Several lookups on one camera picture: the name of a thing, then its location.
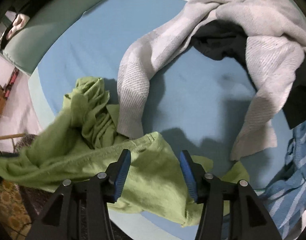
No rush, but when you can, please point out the green cloth garment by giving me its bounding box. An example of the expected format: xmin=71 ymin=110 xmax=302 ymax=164
xmin=0 ymin=76 xmax=251 ymax=228

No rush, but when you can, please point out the grey knit sweater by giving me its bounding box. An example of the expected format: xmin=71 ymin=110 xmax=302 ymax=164
xmin=117 ymin=0 xmax=306 ymax=160

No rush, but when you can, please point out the blue striped garment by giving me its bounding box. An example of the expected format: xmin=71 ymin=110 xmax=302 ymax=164
xmin=222 ymin=119 xmax=306 ymax=240

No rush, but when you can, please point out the black garment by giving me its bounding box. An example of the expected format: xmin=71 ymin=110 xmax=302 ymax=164
xmin=190 ymin=20 xmax=306 ymax=129

